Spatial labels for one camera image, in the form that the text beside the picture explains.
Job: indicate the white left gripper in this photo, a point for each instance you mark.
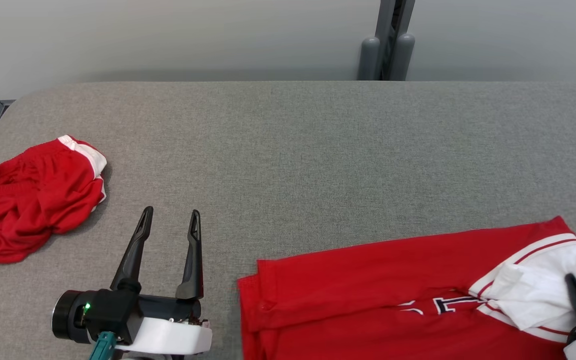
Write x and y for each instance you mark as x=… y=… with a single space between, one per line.
x=173 y=337

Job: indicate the red shorts with white stripe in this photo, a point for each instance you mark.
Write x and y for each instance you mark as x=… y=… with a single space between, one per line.
x=33 y=200

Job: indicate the red jersey with number print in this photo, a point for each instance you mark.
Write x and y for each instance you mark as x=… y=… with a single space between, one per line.
x=368 y=300

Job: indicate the grey fabric sofa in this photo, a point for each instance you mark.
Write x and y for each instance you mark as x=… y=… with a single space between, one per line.
x=293 y=160

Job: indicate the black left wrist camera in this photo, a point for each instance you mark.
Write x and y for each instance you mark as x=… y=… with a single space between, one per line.
x=108 y=315

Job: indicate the teal left camera connector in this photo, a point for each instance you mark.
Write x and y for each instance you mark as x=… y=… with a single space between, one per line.
x=104 y=345

